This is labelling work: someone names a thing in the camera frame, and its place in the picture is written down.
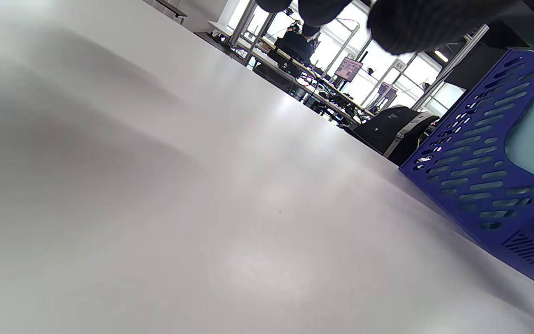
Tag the computer monitor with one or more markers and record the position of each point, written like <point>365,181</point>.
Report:
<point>348,69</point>

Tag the blue perforated file rack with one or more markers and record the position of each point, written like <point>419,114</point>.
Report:
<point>471,171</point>

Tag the clear file folder blue spine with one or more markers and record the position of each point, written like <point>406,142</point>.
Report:
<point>526,139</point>

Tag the black armrest office chair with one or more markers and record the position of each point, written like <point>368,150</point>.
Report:
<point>410,139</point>

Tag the long wooden workbench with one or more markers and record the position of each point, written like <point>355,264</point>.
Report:
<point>322,88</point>

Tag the person's left hand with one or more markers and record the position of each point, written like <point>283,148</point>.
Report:
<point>415,23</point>

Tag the aluminium frame post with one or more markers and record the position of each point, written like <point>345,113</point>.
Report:
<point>452,65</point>

